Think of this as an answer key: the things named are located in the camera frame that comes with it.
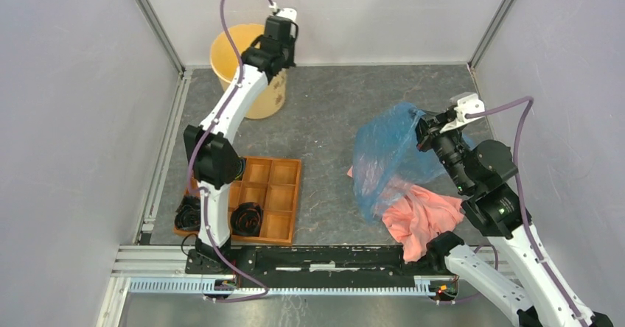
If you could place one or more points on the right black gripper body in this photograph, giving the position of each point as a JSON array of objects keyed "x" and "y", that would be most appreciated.
[{"x": 431, "y": 137}]

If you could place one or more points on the blue plastic trash bag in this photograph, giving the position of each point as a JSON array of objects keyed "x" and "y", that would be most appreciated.
[{"x": 386, "y": 162}]

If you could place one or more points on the yellow plastic trash bin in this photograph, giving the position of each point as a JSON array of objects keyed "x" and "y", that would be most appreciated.
[{"x": 224, "y": 65}]

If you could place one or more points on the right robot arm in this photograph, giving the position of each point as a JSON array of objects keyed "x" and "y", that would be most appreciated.
[{"x": 541, "y": 297}]

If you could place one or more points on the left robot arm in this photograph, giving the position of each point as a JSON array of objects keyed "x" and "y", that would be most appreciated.
[{"x": 251, "y": 61}]

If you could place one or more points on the pink cloth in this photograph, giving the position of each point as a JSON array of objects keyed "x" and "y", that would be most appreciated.
[{"x": 414, "y": 215}]

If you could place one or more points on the black coiled roll bottom centre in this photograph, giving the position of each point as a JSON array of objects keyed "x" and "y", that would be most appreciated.
[{"x": 246, "y": 219}]

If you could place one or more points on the black coiled roll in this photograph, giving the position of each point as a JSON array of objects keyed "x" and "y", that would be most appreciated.
[
  {"x": 187, "y": 216},
  {"x": 246, "y": 219}
]

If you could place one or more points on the black coiled roll bottom left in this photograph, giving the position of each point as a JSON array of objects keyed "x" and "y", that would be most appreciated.
[{"x": 187, "y": 216}]

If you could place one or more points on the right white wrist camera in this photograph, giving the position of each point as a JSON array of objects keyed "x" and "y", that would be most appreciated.
[{"x": 461, "y": 110}]

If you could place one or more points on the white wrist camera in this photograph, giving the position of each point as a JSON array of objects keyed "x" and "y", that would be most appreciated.
[
  {"x": 283, "y": 12},
  {"x": 461, "y": 110}
]

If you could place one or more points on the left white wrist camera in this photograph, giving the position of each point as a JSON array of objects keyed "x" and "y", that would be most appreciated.
[{"x": 283, "y": 12}]

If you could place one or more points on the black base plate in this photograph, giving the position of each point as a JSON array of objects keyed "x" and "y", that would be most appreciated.
[{"x": 315, "y": 267}]

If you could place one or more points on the aluminium frame rail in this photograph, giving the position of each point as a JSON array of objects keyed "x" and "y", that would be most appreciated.
[{"x": 149, "y": 261}]

